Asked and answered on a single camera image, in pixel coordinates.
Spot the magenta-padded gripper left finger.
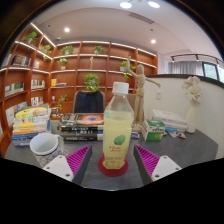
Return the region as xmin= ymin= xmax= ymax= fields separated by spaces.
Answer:
xmin=42 ymin=144 xmax=93 ymax=186

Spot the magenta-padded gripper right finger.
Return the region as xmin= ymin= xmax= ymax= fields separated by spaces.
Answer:
xmin=133 ymin=144 xmax=183 ymax=186

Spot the clear bottle of yellow drink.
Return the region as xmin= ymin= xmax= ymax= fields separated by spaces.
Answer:
xmin=101 ymin=81 xmax=135 ymax=170

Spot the white mug with triangle pattern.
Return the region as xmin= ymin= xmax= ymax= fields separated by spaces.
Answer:
xmin=29 ymin=132 xmax=66 ymax=168

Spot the small colourful packet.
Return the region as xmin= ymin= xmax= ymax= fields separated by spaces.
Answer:
xmin=167 ymin=130 xmax=187 ymax=140

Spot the green and white carton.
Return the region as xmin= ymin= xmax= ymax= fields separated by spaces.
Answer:
xmin=141 ymin=118 xmax=167 ymax=142

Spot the stack of dark books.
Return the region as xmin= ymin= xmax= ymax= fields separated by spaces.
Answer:
xmin=57 ymin=112 xmax=105 ymax=142

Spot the stack of white paper packs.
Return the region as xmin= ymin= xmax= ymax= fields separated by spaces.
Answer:
xmin=151 ymin=108 xmax=189 ymax=133

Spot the stack of colourful books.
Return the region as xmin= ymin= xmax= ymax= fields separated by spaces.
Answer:
xmin=11 ymin=105 xmax=53 ymax=148

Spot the flat round red coaster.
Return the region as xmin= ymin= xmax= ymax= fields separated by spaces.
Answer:
xmin=97 ymin=153 xmax=129 ymax=177

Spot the white vase with pale flowers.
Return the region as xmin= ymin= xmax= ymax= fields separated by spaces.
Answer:
xmin=181 ymin=75 xmax=203 ymax=134

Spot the tan chair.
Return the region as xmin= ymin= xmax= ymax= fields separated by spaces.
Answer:
xmin=127 ymin=93 xmax=138 ymax=118

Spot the dark office chair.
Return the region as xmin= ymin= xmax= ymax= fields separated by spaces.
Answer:
xmin=72 ymin=90 xmax=106 ymax=114

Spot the wooden artist mannequin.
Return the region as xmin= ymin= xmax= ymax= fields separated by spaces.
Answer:
xmin=125 ymin=56 xmax=162 ymax=133

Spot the orange wooden shelf unit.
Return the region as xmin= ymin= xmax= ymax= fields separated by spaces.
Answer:
xmin=0 ymin=22 xmax=159 ymax=158

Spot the grey curtain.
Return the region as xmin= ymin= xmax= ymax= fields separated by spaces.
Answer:
xmin=168 ymin=60 xmax=205 ymax=77

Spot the window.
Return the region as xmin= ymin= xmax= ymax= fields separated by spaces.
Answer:
xmin=203 ymin=61 xmax=224 ymax=84

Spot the ceiling air vent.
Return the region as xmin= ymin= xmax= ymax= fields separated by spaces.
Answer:
xmin=129 ymin=12 xmax=155 ymax=24

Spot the ceiling lamp with round bulbs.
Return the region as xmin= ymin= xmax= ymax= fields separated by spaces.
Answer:
xmin=119 ymin=0 xmax=161 ymax=9

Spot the black track light rail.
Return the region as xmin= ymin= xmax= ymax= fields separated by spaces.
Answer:
xmin=170 ymin=53 xmax=224 ymax=66

